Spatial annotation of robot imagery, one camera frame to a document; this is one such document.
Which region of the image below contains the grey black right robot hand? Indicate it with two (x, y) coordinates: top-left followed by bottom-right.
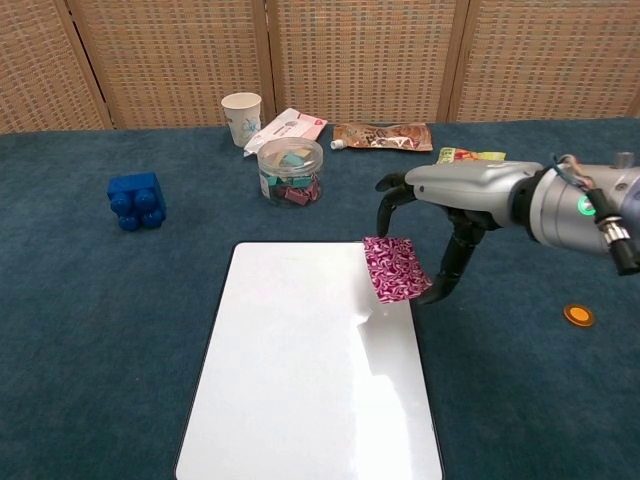
(375, 160), (544, 306)

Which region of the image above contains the purple patterned packet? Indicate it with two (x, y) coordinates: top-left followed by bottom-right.
(362, 236), (433, 305)

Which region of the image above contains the orange round disc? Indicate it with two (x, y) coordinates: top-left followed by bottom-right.
(563, 303), (597, 329)

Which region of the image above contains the yellow green snack bag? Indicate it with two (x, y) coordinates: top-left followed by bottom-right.
(437, 146), (507, 165)

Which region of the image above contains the brown spout pouch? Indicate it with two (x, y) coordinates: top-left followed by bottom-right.
(330, 122), (433, 152)

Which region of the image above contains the woven bamboo folding screen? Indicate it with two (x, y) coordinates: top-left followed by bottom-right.
(0, 0), (640, 134)

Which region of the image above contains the clear jar of colourful clips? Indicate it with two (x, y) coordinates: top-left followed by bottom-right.
(256, 138), (325, 208)

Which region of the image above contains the pink white wet wipes pack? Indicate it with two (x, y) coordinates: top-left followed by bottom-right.
(243, 108), (329, 157)

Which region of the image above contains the white paper cup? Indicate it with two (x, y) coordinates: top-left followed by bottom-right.
(221, 92), (263, 148)

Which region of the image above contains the white board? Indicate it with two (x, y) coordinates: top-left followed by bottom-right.
(174, 241), (445, 480)

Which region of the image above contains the blue toy building block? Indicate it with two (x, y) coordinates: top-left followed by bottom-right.
(106, 172), (167, 233)

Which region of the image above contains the teal table cloth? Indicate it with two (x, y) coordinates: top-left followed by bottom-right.
(0, 117), (640, 480)

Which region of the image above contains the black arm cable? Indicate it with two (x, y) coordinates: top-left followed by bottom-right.
(549, 154), (640, 277)

